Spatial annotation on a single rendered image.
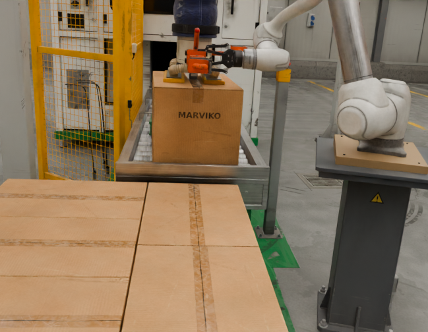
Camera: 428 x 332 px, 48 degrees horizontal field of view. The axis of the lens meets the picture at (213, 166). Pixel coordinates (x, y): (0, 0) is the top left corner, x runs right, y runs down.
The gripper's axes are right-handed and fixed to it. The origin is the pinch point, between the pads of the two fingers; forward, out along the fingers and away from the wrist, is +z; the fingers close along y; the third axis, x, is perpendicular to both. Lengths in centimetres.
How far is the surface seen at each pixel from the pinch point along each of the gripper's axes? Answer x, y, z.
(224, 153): -3.5, 43.1, -14.0
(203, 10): 16.1, -20.2, -3.1
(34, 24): 111, -9, 101
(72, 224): -62, 53, 43
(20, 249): -81, 53, 55
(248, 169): -10, 48, -25
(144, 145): 47, 54, 27
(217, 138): -3.7, 35.9, -10.6
